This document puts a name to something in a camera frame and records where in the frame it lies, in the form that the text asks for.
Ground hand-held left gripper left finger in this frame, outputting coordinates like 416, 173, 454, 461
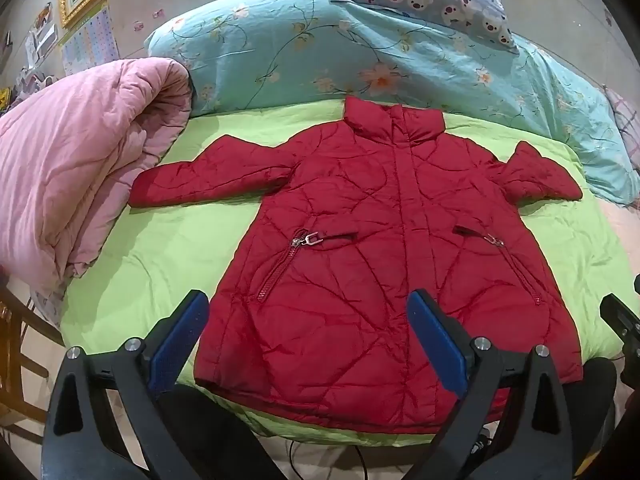
40, 289, 211, 480

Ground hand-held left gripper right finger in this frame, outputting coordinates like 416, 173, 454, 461
402, 289, 583, 480

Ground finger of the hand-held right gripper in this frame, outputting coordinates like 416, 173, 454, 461
600, 294, 640, 386

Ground red quilted jacket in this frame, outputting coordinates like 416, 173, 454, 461
129, 96, 585, 433

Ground green bed sheet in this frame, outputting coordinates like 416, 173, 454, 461
60, 97, 640, 448

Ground person's dark pants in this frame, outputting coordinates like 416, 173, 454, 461
160, 357, 618, 480

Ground wooden chair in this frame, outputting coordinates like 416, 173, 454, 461
0, 275, 66, 443

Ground plaid cloth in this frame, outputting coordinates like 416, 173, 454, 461
602, 87, 640, 171

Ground pink quilt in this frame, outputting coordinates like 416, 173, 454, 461
0, 57, 193, 306

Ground teal floral duvet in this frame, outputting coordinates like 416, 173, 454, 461
145, 0, 640, 208

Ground black cable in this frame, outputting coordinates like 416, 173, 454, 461
287, 440, 373, 480

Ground wall calendar poster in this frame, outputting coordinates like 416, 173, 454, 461
60, 5, 121, 76

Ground cluster of wall photos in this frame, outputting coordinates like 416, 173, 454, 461
0, 2, 63, 111

